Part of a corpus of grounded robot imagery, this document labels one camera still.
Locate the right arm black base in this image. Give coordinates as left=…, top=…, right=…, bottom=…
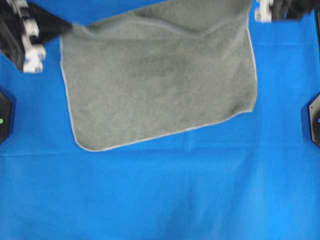
left=301, top=93, right=320, bottom=148

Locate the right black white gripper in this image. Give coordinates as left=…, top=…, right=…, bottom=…
left=254, top=0, right=315, bottom=23

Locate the grey terry towel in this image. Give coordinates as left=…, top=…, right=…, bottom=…
left=60, top=0, right=258, bottom=152

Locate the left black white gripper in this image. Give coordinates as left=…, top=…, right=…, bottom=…
left=0, top=0, right=73, bottom=73

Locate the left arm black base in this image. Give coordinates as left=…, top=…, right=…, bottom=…
left=0, top=86, right=16, bottom=145

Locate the blue table cloth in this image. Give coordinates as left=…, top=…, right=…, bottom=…
left=0, top=14, right=320, bottom=240

